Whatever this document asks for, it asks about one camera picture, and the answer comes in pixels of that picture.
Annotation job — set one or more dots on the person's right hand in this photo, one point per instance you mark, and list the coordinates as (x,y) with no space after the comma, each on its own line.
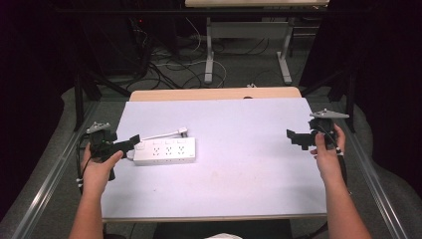
(328,162)

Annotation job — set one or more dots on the white power strip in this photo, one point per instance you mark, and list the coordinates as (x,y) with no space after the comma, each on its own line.
(166,151)

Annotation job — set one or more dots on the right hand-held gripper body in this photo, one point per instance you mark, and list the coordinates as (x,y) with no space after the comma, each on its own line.
(321,126)

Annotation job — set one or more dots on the person's left hand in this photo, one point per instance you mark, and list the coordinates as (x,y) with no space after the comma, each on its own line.
(96,176)

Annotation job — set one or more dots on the white desk with metal legs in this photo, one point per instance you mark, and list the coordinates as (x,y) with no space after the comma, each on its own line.
(249,30)

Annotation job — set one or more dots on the white table mat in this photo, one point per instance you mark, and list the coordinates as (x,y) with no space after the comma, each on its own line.
(215,186)

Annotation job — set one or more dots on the aluminium rail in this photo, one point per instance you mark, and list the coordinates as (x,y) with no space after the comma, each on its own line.
(46,186)
(375,186)

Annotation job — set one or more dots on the dark computer tower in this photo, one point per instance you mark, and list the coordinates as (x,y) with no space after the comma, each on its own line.
(116,43)

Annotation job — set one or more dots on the black metal stand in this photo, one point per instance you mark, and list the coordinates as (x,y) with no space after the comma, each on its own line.
(348,89)
(83,89)

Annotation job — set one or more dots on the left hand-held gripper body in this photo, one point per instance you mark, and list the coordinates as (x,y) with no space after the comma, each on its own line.
(99,141)

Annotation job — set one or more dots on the person's dark clothing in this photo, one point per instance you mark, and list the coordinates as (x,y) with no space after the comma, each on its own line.
(222,229)

